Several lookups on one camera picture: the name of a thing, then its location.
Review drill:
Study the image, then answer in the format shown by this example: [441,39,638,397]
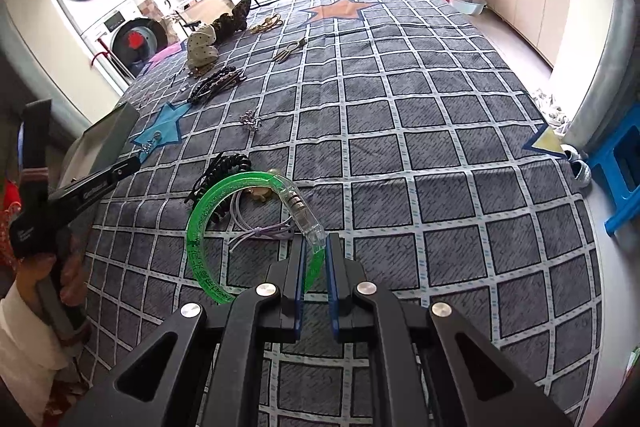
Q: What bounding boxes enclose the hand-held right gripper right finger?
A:
[325,233,576,427]

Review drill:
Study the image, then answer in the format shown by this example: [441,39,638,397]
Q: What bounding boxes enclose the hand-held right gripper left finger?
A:
[65,237,307,427]

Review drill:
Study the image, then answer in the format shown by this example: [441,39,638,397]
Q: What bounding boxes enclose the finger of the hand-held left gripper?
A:
[49,156,142,220]

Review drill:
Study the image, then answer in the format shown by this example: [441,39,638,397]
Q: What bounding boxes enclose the grey cardboard box lid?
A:
[59,102,142,188]

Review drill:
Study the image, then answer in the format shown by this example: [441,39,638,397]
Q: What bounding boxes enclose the green translucent bracelet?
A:
[186,169,332,307]

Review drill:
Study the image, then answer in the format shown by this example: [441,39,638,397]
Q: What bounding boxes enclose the person's left forearm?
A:
[0,279,76,390]

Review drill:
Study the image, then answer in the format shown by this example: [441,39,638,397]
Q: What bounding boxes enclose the person's left hand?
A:
[19,252,88,308]

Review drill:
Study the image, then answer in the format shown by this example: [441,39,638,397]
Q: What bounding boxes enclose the white washing machine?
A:
[81,0,169,84]

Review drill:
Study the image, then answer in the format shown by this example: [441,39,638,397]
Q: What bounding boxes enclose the grey checked blanket with stars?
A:
[75,0,607,427]

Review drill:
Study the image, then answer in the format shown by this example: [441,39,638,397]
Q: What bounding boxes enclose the black hair clips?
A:
[215,69,248,96]

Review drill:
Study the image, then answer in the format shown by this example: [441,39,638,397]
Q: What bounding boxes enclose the white polka dot scrunchie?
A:
[185,24,221,68]

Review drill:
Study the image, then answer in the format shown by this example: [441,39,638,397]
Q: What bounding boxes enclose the dark patterned hair bow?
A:
[209,0,253,40]

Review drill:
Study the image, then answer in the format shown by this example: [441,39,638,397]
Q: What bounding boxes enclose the wooden chair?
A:
[174,0,259,36]

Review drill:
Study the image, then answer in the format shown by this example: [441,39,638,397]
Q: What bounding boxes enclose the pair of white shoes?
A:
[529,88,594,194]

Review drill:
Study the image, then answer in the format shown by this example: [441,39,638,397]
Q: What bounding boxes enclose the blue plastic stool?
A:
[584,103,640,236]

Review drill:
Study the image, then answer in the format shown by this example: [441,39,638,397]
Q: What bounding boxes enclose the light blue basin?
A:
[449,0,487,16]

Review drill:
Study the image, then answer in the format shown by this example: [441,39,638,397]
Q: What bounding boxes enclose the pale purple cord necklace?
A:
[229,189,307,254]

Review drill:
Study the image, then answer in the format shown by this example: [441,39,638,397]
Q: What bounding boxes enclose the black spiral hair tie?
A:
[184,152,251,228]

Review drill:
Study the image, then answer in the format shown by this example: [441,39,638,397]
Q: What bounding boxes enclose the red handled mop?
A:
[89,38,132,84]

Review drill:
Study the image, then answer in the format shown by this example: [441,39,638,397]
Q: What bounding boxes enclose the black beaded bracelet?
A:
[187,66,239,104]

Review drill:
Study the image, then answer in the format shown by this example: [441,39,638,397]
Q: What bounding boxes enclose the gold chain necklace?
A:
[248,15,286,34]

